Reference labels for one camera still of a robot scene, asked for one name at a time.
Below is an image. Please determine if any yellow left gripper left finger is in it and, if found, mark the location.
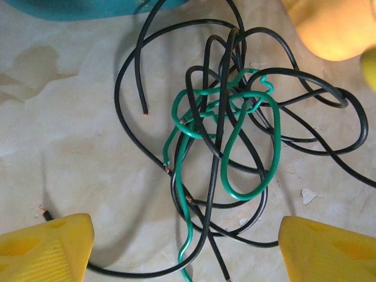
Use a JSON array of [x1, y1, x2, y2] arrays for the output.
[[0, 213, 95, 282]]

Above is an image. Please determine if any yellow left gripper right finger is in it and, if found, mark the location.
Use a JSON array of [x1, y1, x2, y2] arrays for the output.
[[277, 216, 376, 282]]

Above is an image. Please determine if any black electrical cable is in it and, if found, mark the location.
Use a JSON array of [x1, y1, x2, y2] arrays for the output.
[[243, 28, 370, 156], [246, 99, 376, 189], [39, 26, 240, 278], [170, 167, 233, 282], [113, 19, 247, 174], [134, 0, 173, 118]]

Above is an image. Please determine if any orange plastic bin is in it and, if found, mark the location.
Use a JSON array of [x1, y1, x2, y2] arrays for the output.
[[281, 0, 376, 62]]

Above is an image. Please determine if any teal plastic bin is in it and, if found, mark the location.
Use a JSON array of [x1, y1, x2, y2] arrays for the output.
[[5, 0, 192, 22]]

